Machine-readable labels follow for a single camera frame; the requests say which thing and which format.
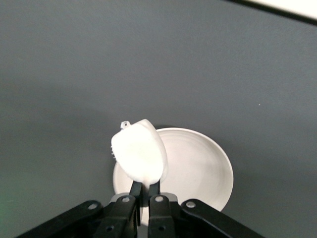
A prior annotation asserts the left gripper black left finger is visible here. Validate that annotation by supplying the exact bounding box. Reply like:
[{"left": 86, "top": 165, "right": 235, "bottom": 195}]
[{"left": 17, "top": 180, "right": 144, "bottom": 238}]

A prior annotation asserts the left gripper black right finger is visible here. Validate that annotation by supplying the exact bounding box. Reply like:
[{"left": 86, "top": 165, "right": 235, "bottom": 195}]
[{"left": 148, "top": 180, "right": 265, "bottom": 238}]

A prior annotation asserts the white toy bun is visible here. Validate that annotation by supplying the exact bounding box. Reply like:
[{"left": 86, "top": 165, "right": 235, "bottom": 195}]
[{"left": 110, "top": 119, "right": 169, "bottom": 186}]

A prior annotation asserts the white round plate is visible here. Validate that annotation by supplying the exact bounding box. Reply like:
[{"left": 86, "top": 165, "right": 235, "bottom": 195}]
[{"left": 112, "top": 127, "right": 235, "bottom": 228}]

